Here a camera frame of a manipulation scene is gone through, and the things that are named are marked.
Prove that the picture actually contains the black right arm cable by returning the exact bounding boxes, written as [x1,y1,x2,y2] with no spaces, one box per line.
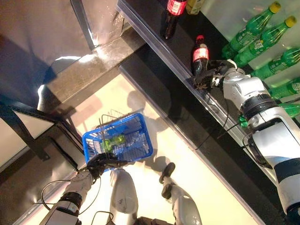
[194,98,249,150]

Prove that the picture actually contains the dark metal wall strip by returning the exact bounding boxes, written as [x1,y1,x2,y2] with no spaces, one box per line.
[69,0,97,50]

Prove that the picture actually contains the robot right hand black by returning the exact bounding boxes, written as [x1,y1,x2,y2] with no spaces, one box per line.
[193,60,238,91]

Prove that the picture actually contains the dark perforated upright post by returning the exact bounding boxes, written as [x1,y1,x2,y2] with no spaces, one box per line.
[0,103,59,161]

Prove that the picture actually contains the green bottle in basket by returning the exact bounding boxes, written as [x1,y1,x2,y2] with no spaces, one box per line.
[102,135,126,152]

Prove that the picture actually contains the robot torso dark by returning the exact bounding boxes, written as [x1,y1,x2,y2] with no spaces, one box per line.
[135,217,179,225]

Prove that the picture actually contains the yellow tea bottle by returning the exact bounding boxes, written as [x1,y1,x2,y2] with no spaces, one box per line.
[186,0,206,15]

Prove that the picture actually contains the Coca-Cola bottle red label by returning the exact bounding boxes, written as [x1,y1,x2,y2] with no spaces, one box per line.
[191,35,210,76]
[160,0,188,40]

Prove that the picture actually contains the white panel board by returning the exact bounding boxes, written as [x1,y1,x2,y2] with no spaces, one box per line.
[0,110,56,167]

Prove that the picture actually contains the blue plastic shopping basket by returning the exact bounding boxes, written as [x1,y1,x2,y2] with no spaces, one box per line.
[82,109,153,173]

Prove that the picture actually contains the dark granite plinth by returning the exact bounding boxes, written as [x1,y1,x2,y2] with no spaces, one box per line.
[37,25,146,113]

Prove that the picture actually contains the green Sprite bottle yellow cap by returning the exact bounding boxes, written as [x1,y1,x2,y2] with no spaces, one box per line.
[269,77,300,100]
[250,48,300,80]
[238,103,300,128]
[233,15,297,68]
[221,1,282,59]

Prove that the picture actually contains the robot left hand black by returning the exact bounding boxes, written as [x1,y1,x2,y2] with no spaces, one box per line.
[86,152,128,181]

